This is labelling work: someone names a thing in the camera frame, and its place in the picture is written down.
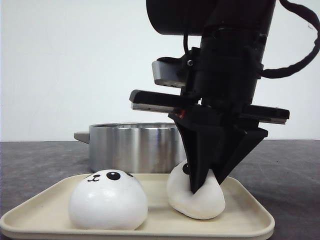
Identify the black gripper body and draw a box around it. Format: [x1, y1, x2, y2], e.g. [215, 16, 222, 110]
[129, 28, 290, 129]

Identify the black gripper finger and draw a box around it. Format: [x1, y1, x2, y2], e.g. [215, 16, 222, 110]
[211, 126, 268, 184]
[175, 122, 227, 193]

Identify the panda bun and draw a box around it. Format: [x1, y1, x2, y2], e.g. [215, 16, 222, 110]
[68, 169, 148, 230]
[166, 160, 226, 220]

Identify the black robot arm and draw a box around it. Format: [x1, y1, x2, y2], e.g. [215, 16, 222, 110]
[129, 0, 290, 192]

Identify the stainless steel steamer pot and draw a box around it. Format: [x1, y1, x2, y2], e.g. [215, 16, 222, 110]
[73, 122, 187, 173]

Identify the beige plastic tray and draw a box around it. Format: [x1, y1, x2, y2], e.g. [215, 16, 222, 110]
[0, 173, 275, 240]

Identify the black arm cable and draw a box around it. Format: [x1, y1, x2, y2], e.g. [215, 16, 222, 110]
[262, 0, 320, 79]

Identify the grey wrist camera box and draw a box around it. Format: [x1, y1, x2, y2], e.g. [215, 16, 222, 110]
[151, 56, 195, 88]

